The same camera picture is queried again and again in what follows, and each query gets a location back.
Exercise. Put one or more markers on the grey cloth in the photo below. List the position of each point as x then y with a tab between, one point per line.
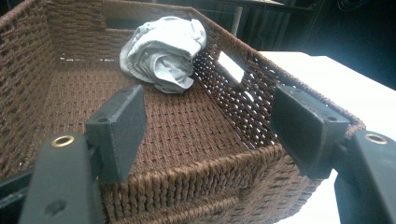
162	53

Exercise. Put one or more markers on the brown woven basket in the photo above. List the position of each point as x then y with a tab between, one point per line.
186	130

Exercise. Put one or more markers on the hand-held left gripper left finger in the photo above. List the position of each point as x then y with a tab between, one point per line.
120	137

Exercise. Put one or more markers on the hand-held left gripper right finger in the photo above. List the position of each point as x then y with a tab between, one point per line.
303	130

